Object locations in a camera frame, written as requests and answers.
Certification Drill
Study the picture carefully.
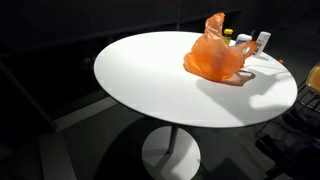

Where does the white round pedestal table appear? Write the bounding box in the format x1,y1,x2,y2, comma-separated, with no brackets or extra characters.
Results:
94,31,297,180

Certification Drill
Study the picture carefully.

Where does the yellow-capped brown bottle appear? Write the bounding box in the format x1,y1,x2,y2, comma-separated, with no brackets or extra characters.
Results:
223,29,233,45

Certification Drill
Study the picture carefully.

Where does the yellow chair with wire frame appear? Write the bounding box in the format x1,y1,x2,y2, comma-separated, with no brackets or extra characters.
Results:
297,62,320,111

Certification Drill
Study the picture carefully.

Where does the orange plastic bag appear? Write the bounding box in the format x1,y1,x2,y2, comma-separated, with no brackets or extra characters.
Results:
183,12,257,82

